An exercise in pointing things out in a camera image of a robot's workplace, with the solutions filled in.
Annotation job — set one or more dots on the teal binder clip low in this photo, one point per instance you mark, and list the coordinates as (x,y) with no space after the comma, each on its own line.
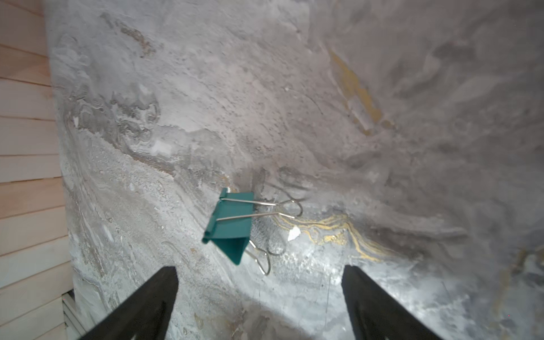
(230,225)

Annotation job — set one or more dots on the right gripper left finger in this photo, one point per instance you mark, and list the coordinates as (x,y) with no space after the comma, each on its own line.
(145,314)

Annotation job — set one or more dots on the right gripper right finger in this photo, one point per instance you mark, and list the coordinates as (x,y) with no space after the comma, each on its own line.
(374,314)

